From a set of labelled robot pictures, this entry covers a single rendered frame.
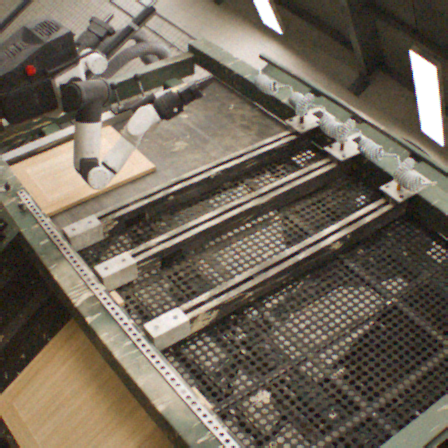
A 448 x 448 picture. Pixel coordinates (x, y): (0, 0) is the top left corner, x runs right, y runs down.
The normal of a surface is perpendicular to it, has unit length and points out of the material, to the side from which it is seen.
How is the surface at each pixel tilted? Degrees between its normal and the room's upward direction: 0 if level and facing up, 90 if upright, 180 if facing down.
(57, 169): 59
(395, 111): 90
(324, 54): 90
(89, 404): 90
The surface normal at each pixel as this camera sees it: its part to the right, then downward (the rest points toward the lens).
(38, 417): -0.42, -0.45
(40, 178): 0.00, -0.76
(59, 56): 0.59, 0.53
